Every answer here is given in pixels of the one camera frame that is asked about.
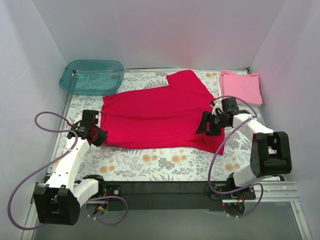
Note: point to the teal transparent plastic bin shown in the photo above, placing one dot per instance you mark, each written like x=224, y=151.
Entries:
x=92, y=77

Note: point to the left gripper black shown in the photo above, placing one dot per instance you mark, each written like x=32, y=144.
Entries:
x=99, y=136

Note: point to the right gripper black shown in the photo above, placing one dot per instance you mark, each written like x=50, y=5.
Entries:
x=213, y=123

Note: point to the folded pink t shirt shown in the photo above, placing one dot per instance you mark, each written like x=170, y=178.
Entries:
x=245, y=87

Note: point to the red t shirt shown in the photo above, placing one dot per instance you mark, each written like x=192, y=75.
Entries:
x=161, y=117

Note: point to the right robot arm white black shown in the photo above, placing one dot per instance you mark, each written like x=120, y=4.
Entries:
x=270, y=154

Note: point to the aluminium frame rail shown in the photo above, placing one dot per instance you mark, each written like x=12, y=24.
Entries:
x=184, y=194

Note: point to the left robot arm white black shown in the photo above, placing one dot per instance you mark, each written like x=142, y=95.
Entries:
x=60, y=198

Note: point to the folded white t shirt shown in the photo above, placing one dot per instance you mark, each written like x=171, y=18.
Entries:
x=220, y=86

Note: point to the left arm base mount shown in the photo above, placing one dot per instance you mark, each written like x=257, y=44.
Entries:
x=109, y=190

